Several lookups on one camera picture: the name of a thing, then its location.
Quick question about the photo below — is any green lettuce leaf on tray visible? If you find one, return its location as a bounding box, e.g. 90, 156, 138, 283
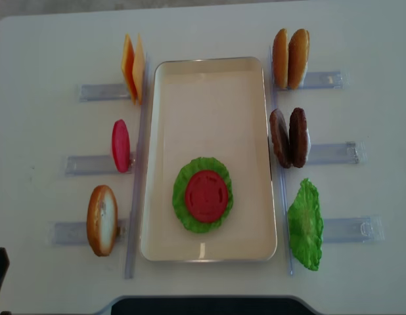
172, 157, 234, 234

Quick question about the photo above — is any upright bread slice left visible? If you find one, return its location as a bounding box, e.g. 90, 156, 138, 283
87, 185, 118, 257

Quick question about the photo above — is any clear plastic rack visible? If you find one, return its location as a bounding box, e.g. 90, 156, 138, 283
48, 57, 152, 279
267, 45, 386, 276

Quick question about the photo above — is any upright green lettuce leaf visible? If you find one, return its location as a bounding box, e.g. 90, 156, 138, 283
288, 178, 324, 271

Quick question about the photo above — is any brown meat patty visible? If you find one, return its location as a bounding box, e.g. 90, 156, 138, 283
289, 108, 310, 168
269, 109, 292, 169

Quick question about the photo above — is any upright red tomato slice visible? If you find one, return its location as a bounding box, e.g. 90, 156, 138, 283
112, 119, 130, 173

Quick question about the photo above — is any orange cheese slice left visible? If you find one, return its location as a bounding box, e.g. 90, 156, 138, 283
121, 33, 137, 104

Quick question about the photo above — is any upright bun slice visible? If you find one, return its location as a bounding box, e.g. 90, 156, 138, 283
272, 28, 288, 89
288, 29, 310, 89

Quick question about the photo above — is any red tomato slice on tray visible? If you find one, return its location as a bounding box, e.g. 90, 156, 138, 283
185, 170, 230, 223

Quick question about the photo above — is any yellow cheese slice right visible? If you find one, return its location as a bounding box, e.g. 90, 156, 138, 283
132, 34, 146, 104

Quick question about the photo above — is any clear plastic rack right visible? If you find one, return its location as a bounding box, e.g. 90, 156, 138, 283
267, 45, 386, 276

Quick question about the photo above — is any cream rectangular metal tray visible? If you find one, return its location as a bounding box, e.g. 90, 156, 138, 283
140, 57, 277, 262

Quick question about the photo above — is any upright bun slice left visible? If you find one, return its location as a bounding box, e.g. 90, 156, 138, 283
272, 28, 288, 89

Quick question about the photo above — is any upright bun slice right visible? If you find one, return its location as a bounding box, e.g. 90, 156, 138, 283
288, 29, 310, 89

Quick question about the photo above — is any clear plastic rack left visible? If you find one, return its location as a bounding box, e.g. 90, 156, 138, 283
48, 57, 152, 279

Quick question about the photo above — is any black base at bottom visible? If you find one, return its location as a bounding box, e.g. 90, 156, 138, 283
111, 297, 314, 314

